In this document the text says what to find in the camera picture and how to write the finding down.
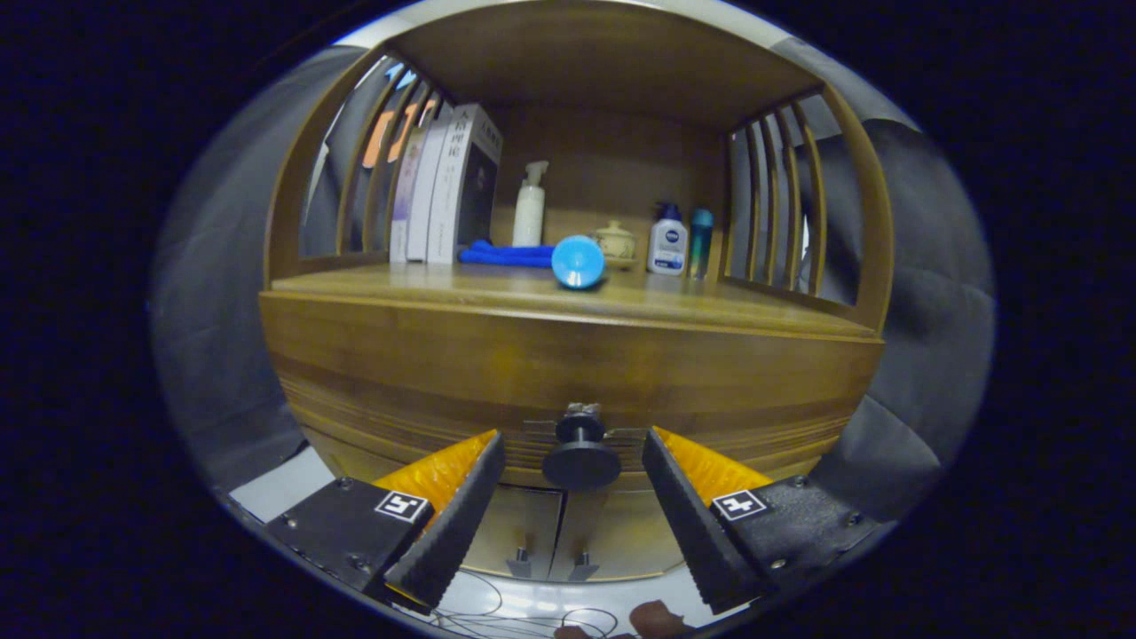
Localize wooden drawer with black knob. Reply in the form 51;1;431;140
259;293;886;494

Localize teal bottle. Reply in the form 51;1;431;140
689;209;714;281

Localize white bottle with blue cap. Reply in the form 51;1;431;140
646;203;689;276

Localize wooden cabinet door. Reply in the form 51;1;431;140
461;484;566;580
550;486;689;582

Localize black cables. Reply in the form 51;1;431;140
426;568;622;639

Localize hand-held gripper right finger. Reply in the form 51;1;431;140
641;426;884;615

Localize wooden countertop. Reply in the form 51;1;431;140
271;262;880;338

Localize ceramic lidded cup with saucer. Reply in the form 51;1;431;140
590;220;636;267

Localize thin pale purple book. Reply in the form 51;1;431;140
389;124;429;264

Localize white book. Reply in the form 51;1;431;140
406;117;454;263

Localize white pump bottle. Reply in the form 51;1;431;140
512;161;549;248

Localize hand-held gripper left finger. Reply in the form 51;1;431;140
266;430;507;613

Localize wooden cabinet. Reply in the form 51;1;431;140
259;0;895;582

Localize blue cloth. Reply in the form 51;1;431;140
458;240;556;269

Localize blue gradient tube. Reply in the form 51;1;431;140
550;234;608;291

